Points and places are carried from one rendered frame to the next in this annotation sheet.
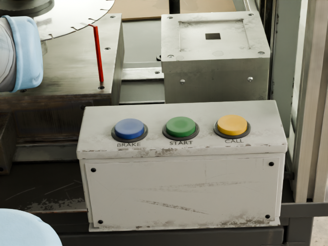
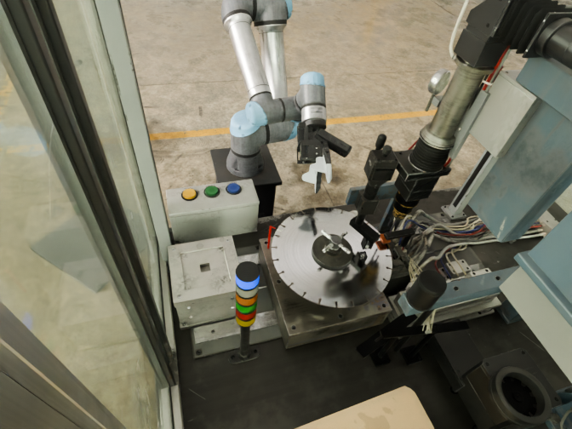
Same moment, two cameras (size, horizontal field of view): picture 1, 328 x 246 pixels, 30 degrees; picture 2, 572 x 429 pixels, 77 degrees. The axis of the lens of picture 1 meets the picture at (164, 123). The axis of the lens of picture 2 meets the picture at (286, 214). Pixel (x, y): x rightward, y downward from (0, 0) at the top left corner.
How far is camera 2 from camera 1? 1.56 m
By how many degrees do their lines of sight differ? 95
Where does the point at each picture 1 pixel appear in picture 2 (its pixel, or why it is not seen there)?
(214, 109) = (198, 205)
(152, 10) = not seen: outside the picture
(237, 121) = (186, 193)
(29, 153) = not seen: hidden behind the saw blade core
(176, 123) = (213, 190)
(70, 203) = (264, 220)
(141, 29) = (288, 404)
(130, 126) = (232, 186)
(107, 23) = (293, 316)
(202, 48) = (209, 253)
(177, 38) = (227, 259)
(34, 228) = (239, 122)
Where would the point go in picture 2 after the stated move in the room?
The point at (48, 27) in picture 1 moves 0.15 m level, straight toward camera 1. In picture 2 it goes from (298, 225) to (273, 191)
